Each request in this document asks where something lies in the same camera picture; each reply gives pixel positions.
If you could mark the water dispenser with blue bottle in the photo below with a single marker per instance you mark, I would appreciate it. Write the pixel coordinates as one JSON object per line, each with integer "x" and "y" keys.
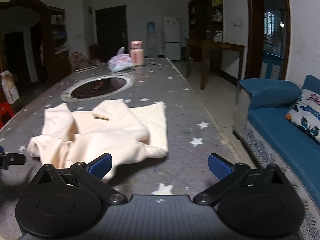
{"x": 150, "y": 28}

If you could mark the brown wooden side table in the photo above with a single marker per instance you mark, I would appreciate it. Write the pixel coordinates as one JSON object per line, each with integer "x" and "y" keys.
{"x": 225, "y": 45}

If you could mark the small blue table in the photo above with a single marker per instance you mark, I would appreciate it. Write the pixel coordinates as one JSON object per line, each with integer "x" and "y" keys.
{"x": 273, "y": 60}

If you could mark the cream long-sleeve top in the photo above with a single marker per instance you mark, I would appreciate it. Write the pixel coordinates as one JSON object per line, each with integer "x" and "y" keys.
{"x": 105, "y": 130}

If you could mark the red plastic stool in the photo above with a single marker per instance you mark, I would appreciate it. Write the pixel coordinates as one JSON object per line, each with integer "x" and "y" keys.
{"x": 5, "y": 110}

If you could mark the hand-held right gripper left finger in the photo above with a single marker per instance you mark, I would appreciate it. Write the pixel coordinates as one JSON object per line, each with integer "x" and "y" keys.
{"x": 102, "y": 166}

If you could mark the blue sofa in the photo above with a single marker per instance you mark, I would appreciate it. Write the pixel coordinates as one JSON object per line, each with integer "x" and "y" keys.
{"x": 275, "y": 120}

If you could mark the brown wooden door frame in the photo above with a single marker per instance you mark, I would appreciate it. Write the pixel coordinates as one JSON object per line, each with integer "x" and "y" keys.
{"x": 251, "y": 30}

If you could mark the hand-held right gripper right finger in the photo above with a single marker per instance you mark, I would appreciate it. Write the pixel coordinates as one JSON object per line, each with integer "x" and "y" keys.
{"x": 220, "y": 166}

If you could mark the pink floral fabric seat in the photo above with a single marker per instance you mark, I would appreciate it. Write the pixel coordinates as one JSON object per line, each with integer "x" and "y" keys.
{"x": 80, "y": 58}

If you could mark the round built-in induction hob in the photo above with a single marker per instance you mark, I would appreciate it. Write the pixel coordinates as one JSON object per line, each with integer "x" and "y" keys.
{"x": 97, "y": 87}

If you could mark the dark wooden bookcase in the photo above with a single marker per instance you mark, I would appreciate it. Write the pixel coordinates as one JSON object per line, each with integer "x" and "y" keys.
{"x": 202, "y": 17}

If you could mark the white fridge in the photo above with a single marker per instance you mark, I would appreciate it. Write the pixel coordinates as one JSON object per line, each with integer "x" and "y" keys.
{"x": 172, "y": 37}

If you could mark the dark wooden door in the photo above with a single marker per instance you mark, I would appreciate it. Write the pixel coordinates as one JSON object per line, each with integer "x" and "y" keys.
{"x": 110, "y": 30}

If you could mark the pastel tissue pack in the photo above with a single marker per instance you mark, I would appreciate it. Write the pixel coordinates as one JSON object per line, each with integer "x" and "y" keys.
{"x": 120, "y": 63}

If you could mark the butterfly print cushion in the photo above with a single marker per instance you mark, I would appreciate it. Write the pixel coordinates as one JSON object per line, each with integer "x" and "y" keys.
{"x": 307, "y": 112}

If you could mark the pink bottle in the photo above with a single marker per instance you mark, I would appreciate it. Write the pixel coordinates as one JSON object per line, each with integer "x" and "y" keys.
{"x": 137, "y": 55}

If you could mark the arched wooden shelf cabinet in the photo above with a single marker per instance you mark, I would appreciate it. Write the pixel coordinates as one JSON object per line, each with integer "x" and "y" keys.
{"x": 47, "y": 30}

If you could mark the clear glass jar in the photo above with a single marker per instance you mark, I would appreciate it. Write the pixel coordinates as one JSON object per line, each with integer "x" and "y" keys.
{"x": 218, "y": 36}

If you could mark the printed paper bag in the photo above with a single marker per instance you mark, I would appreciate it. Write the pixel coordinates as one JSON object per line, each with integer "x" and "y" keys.
{"x": 10, "y": 87}

